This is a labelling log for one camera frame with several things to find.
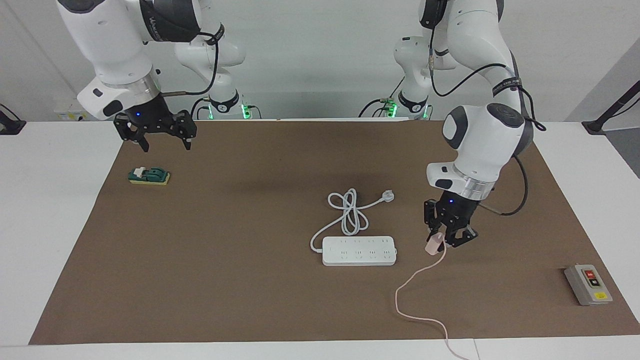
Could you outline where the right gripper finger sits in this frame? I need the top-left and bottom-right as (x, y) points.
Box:
(171, 110), (198, 151)
(113, 113), (150, 153)

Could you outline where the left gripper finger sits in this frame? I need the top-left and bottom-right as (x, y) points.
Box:
(423, 199), (446, 243)
(444, 224), (479, 250)

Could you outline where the pink charger adapter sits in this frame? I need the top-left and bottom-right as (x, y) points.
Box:
(425, 232), (446, 256)

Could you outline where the pink charging cable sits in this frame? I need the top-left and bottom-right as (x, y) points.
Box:
(395, 245), (471, 360)

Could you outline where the white power strip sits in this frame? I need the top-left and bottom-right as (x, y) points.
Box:
(322, 236), (398, 267)

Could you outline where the black clamp stand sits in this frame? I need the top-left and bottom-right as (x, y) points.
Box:
(581, 80), (640, 136)
(0, 103), (27, 136)

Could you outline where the brown table mat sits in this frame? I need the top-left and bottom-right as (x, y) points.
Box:
(28, 120), (640, 346)

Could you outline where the black base cable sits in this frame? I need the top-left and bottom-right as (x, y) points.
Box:
(189, 96), (213, 121)
(358, 75), (407, 119)

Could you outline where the white power strip cord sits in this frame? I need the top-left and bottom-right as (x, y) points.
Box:
(310, 188), (397, 252)

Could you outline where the white wall socket box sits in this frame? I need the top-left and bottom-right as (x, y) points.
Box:
(54, 98), (116, 122)

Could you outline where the green knife switch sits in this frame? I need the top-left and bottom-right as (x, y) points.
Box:
(128, 166), (171, 186)

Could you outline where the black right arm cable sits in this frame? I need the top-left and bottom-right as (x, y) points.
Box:
(160, 30), (223, 96)

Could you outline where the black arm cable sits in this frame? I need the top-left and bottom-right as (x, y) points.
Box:
(160, 30), (223, 96)
(427, 30), (547, 217)

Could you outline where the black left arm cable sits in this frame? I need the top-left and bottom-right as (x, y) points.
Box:
(427, 30), (547, 217)

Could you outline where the grey push-button switch box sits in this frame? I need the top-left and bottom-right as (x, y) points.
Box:
(564, 264), (614, 307)

